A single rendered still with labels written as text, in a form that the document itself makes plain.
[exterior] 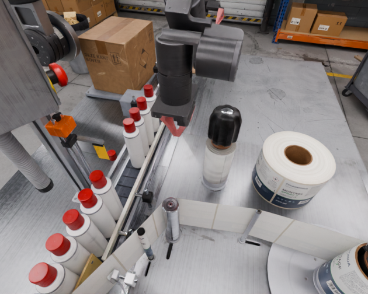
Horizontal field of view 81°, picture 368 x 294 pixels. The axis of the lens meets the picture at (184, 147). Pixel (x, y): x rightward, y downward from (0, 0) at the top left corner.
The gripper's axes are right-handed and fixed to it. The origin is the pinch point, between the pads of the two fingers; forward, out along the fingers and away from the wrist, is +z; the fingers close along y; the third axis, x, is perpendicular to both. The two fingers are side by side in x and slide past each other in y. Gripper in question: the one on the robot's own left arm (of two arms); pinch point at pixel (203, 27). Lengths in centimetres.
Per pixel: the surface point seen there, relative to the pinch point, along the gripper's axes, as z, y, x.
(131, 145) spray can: 49, -9, -33
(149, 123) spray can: 41.9, -8.4, -21.9
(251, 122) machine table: 34.7, 29.0, 11.1
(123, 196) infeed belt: 66, -9, -34
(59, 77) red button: 33, -9, -65
